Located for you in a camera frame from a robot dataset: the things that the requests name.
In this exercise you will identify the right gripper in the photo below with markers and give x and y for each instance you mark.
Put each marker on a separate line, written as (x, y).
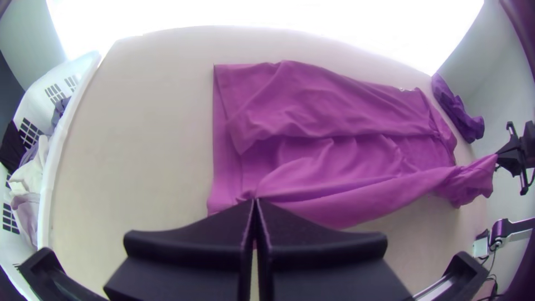
(528, 146)

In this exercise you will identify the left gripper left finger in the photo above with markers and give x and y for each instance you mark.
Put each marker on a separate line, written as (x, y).
(179, 267)

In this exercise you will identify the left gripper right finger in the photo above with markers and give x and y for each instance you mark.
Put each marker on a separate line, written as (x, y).
(330, 267)

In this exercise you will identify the dark t-shirt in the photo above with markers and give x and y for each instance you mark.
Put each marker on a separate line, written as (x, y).
(334, 159)

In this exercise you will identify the dark garment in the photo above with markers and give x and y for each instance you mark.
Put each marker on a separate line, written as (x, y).
(457, 110)

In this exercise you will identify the heap of clothes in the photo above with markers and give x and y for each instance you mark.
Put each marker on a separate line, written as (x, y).
(29, 184)

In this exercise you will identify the white laundry basket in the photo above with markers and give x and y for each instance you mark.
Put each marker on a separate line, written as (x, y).
(35, 108)

